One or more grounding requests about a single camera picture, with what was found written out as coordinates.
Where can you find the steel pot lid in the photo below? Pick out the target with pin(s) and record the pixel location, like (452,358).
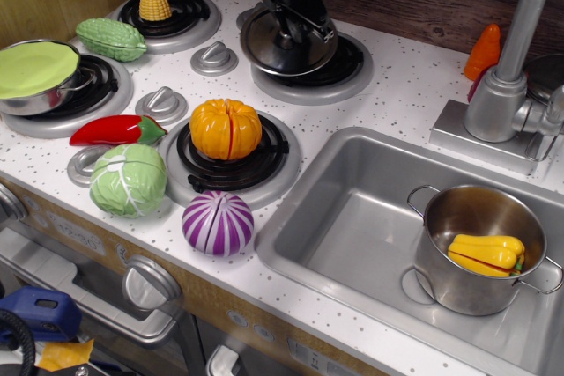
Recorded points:
(259,41)

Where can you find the back right stove burner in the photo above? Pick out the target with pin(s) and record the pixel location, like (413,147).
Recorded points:
(345,75)

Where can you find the stove burner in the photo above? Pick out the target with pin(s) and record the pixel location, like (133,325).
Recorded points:
(108,92)
(345,75)
(191,24)
(258,179)

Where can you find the silver stove knob upper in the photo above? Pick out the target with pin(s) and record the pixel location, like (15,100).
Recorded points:
(214,61)

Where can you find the silver stove knob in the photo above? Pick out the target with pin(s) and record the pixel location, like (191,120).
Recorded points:
(81,165)
(165,106)
(214,61)

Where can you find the back left stove burner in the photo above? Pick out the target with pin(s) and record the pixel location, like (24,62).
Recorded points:
(191,24)

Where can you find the front right stove burner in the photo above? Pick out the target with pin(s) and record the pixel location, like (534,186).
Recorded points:
(258,179)

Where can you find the silver stove knob middle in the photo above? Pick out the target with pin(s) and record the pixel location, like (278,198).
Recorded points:
(165,106)

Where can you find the front left stove burner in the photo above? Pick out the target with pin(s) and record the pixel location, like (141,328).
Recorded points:
(108,92)

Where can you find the silver stove knob lower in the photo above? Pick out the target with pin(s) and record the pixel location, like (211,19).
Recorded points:
(81,165)

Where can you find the steel pan on stove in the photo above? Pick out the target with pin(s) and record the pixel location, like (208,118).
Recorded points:
(44,101)

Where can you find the orange toy pumpkin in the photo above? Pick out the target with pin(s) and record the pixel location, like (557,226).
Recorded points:
(225,129)

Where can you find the yellow toy corn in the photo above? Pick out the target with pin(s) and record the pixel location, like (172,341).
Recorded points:
(154,10)

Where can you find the grey sink basin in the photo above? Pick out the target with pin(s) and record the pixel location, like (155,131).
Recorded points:
(369,223)

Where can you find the orange toy carrot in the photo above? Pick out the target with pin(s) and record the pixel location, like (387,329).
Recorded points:
(485,53)

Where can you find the green toy bitter gourd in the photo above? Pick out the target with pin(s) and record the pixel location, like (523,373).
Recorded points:
(114,39)

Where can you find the purple striped toy onion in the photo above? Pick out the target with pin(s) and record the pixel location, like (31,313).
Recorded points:
(218,223)

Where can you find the red toy chili pepper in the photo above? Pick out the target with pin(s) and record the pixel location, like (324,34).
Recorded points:
(119,129)

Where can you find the silver toy faucet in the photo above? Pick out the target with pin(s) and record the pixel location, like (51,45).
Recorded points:
(501,125)

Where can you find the green toy cabbage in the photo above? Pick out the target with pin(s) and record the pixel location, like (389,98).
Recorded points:
(129,181)

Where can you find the steel pot in sink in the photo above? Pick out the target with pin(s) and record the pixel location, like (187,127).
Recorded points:
(479,211)

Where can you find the light green plate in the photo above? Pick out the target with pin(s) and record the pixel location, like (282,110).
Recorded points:
(33,67)

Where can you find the yellow toy bell pepper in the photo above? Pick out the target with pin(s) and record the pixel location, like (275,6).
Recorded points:
(494,255)

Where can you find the silver oven dial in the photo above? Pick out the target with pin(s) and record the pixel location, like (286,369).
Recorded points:
(147,285)

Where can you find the blue plastic clamp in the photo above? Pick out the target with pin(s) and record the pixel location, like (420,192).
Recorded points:
(51,316)

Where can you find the yellow tape piece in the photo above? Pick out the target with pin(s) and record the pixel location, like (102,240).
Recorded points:
(58,355)

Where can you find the silver oven door handle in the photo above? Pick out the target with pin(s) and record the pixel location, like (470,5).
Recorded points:
(40,267)

